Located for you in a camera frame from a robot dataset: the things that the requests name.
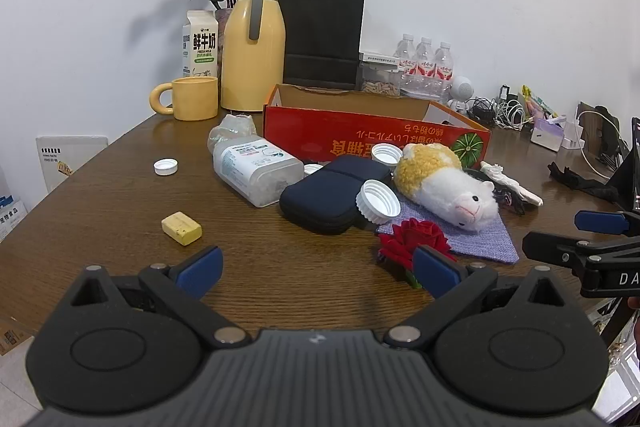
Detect yellow thermos jug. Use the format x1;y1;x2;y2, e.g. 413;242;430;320
220;0;287;112

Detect black paper bag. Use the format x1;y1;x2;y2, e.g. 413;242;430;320
276;0;366;92

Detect purple tissue pack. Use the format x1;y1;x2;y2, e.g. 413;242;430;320
530;116;568;152

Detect white cable tangle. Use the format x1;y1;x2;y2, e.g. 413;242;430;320
495;99;526;130

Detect clear water bottle red label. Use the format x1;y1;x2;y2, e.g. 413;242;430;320
393;34;418;92
412;37;436;95
431;41;455;100

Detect black charger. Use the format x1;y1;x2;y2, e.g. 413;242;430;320
497;84;521;108

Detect red artificial flower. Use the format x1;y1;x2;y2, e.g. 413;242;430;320
378;217;458;290

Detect white sign board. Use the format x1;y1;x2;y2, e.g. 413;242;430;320
36;136;108;194

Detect black cable tangle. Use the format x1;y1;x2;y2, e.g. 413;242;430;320
467;97;498;125

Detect yellow eraser block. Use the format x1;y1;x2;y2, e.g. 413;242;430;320
161;211;203;247

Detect clear seed container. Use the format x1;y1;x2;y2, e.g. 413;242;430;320
359;58;403;96

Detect white milk carton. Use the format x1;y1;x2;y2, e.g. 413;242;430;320
181;10;219;80

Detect white and blue carton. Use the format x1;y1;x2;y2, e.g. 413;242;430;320
0;194;26;243

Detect wide white threaded cap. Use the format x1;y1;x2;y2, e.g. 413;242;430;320
355;179;402;226
371;143;404;166

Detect white robot figure speaker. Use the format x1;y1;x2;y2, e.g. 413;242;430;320
446;76;476;112

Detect pink vase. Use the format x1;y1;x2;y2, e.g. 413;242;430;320
215;8;234;38

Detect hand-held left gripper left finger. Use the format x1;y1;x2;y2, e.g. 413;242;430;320
71;246;251;349

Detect white charging cable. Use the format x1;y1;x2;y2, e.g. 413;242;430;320
580;109;623;180

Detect yellow green snack packet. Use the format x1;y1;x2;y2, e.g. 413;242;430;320
521;84;558;120

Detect red cardboard box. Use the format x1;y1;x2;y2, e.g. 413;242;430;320
263;83;492;170

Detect black cloth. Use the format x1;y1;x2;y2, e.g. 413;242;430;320
547;161;621;202

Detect purple woven cloth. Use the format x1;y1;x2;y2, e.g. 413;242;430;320
376;197;519;265

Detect yellow mug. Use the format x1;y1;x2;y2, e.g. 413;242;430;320
150;76;219;122

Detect dark stand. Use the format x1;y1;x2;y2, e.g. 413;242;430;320
607;117;640;212

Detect white and yellow alpaca plush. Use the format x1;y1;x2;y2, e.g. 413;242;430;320
391;143;501;234

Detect crumpled white tissue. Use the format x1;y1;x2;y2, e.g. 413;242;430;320
479;161;544;208

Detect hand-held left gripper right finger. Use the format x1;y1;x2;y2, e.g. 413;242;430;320
384;246;568;350

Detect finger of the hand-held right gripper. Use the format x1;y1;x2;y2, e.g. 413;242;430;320
574;209;640;238
522;231;606;278

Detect navy zipper pouch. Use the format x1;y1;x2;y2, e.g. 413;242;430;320
279;155;391;236

